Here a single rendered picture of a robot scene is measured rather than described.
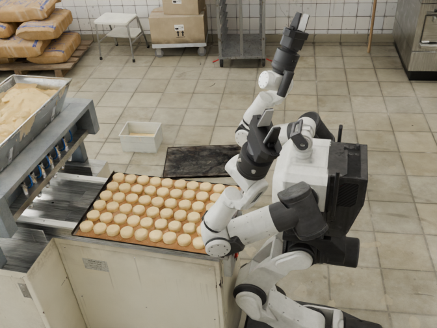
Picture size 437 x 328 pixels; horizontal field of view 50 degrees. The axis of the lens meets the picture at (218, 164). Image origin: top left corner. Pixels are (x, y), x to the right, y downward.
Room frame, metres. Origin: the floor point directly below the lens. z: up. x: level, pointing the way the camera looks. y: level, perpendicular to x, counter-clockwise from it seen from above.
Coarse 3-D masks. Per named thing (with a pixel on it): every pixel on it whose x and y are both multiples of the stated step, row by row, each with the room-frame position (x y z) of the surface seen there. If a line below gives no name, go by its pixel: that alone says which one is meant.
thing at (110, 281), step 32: (96, 192) 1.63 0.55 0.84; (64, 256) 1.35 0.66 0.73; (96, 256) 1.31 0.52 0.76; (128, 256) 1.27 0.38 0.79; (160, 256) 1.24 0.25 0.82; (192, 256) 1.20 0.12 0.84; (96, 288) 1.32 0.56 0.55; (128, 288) 1.28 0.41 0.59; (160, 288) 1.24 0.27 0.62; (192, 288) 1.20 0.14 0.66; (224, 288) 1.21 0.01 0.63; (96, 320) 1.34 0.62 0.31; (128, 320) 1.29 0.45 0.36; (160, 320) 1.25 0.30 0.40; (192, 320) 1.21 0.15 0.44; (224, 320) 1.18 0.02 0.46
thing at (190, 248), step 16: (112, 192) 1.54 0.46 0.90; (128, 192) 1.53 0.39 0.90; (208, 192) 1.50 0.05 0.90; (160, 208) 1.42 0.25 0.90; (176, 208) 1.41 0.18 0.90; (112, 224) 1.34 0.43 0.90; (128, 240) 1.25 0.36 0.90; (144, 240) 1.24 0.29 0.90; (176, 240) 1.23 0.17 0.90; (192, 240) 1.23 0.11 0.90
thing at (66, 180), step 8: (64, 176) 1.68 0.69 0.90; (72, 176) 1.67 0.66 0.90; (80, 176) 1.67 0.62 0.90; (88, 176) 1.67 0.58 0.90; (56, 184) 1.69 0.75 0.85; (64, 184) 1.68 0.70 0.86; (72, 184) 1.67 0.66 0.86; (80, 184) 1.65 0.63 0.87; (88, 184) 1.64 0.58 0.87; (96, 184) 1.63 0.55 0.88
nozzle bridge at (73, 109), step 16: (64, 112) 1.76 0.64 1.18; (80, 112) 1.75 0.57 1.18; (48, 128) 1.64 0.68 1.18; (64, 128) 1.63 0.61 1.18; (80, 128) 1.84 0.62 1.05; (96, 128) 1.84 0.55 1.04; (32, 144) 1.52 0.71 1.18; (48, 144) 1.51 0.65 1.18; (80, 144) 1.86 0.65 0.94; (16, 160) 1.42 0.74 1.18; (32, 160) 1.42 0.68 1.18; (64, 160) 1.62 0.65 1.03; (80, 160) 1.86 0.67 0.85; (0, 176) 1.33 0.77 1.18; (16, 176) 1.32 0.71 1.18; (48, 176) 1.50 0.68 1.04; (0, 192) 1.24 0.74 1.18; (16, 192) 1.38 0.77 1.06; (32, 192) 1.39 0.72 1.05; (0, 208) 1.19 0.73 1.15; (16, 208) 1.30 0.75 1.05; (0, 224) 1.18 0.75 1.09; (0, 256) 1.22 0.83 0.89
